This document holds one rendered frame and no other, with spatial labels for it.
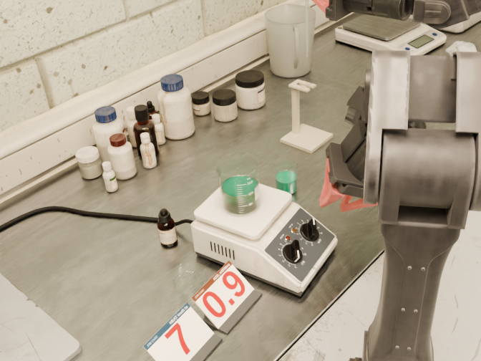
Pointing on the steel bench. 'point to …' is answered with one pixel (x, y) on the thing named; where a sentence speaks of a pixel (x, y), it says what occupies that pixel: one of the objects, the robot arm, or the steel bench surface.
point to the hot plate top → (280, 200)
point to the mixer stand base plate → (31, 330)
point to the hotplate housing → (254, 252)
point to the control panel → (311, 256)
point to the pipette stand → (298, 135)
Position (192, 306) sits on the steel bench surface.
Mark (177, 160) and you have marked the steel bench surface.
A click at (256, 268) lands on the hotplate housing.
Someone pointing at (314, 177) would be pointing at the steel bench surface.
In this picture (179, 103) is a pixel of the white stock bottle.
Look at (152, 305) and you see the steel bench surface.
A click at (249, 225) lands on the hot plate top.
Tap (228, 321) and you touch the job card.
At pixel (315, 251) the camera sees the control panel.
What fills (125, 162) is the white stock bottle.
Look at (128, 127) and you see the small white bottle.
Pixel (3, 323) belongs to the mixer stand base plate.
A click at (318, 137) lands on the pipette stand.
